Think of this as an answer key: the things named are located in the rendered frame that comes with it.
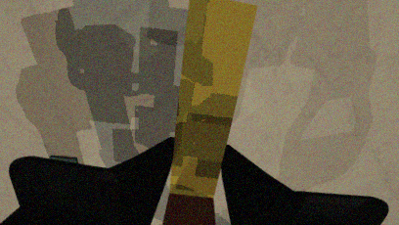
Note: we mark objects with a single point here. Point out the yellow bar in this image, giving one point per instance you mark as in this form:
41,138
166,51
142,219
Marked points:
217,37

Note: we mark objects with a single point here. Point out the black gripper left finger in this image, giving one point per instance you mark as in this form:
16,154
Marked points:
125,194

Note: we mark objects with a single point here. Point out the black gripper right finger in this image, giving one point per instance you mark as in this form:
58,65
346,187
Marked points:
254,197

